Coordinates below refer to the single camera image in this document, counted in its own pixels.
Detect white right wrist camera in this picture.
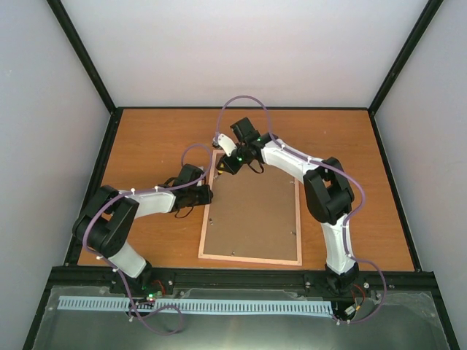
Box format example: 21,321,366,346
212,133,237,157

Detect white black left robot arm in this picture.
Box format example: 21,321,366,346
72,164,213,294

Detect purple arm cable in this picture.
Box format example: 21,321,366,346
215,95,388,324
82,144,212,335

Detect pink picture frame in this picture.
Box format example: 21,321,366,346
198,166,302,266

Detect black left corner post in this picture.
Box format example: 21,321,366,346
47,0,117,114

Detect black right corner post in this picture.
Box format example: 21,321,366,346
368,0,444,117

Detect black corner post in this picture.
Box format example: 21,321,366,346
368,0,444,117
47,0,117,114

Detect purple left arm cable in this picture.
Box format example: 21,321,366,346
82,144,212,335

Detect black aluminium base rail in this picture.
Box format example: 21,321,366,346
98,268,441,299

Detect yellow handled screwdriver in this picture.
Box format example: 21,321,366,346
216,160,225,175

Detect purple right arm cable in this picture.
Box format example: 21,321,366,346
215,95,388,324

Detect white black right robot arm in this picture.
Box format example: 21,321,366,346
213,117,359,295

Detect light blue slotted cable duct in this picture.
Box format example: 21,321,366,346
57,296,333,318

